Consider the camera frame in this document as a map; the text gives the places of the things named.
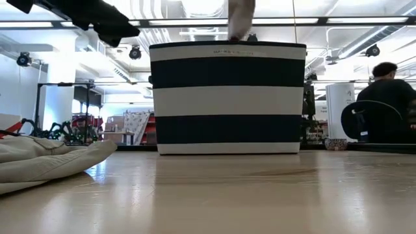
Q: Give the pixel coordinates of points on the black office chair backrest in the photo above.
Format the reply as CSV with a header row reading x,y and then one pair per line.
x,y
373,123

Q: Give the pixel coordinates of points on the background robot arms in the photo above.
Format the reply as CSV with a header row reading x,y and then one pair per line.
x,y
55,131

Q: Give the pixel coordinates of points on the overhead black frame bar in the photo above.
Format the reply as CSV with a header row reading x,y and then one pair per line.
x,y
143,23

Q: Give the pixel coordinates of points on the navy white striped fabric basket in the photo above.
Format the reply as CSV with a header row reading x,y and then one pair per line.
x,y
227,100

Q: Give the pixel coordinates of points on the white cylinder appliance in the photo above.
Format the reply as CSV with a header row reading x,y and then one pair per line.
x,y
339,107

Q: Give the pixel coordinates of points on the white patterned hanging cloth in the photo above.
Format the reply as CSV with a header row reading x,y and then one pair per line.
x,y
136,123

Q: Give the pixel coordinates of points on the black ceiling spotlight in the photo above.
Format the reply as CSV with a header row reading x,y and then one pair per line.
x,y
24,59
372,50
135,53

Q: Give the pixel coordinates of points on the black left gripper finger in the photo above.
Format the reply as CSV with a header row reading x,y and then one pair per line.
x,y
112,40
120,27

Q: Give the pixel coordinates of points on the red storage shelf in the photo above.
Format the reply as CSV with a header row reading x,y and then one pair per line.
x,y
151,130

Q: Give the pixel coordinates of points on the khaki garment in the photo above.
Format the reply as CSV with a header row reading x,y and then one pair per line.
x,y
48,162

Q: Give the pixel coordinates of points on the person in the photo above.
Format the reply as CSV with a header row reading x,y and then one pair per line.
x,y
386,94

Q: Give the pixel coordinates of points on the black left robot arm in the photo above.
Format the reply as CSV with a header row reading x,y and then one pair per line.
x,y
22,5

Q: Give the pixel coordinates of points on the black metal stand frame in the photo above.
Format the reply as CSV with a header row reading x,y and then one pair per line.
x,y
61,85

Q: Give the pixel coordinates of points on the black background equipment stand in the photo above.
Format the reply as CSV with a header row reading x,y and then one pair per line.
x,y
308,107

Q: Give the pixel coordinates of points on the cream red-striped maroon-toe sock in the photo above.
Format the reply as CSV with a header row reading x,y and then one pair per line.
x,y
240,19

